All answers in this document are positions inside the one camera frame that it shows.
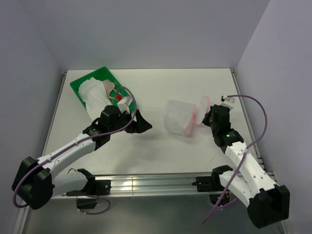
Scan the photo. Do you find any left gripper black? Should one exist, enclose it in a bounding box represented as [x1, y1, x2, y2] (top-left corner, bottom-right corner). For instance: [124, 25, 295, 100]
[108, 109, 151, 134]

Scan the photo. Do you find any white mesh laundry bag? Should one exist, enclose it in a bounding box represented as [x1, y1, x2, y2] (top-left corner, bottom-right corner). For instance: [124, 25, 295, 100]
[163, 96, 210, 137]

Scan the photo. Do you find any white bra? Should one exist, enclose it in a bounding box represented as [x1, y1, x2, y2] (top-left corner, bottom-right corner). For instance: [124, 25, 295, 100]
[78, 78, 112, 121]

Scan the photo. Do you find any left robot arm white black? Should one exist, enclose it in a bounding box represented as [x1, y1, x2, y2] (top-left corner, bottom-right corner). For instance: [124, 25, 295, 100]
[12, 105, 152, 210]

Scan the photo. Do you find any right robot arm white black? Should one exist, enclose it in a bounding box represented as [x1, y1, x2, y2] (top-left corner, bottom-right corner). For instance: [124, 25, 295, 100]
[203, 105, 290, 228]

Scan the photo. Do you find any beige pink bra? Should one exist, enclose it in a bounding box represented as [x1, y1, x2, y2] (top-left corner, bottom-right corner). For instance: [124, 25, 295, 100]
[102, 79, 122, 102]

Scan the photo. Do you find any green plastic tray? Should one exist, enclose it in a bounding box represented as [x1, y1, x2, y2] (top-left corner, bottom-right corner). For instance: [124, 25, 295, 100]
[70, 66, 137, 113]

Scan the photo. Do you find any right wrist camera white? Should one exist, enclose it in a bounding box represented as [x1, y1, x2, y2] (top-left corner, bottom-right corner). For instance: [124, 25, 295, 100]
[220, 96, 235, 110]

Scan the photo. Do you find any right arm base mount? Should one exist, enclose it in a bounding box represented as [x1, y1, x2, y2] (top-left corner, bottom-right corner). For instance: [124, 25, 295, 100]
[192, 176, 224, 205]

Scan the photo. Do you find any aluminium front rail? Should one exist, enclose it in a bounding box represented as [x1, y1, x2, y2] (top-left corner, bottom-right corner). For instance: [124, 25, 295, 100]
[53, 172, 211, 197]

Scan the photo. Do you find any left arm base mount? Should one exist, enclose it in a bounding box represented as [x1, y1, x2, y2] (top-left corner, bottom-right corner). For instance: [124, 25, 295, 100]
[76, 179, 111, 210]

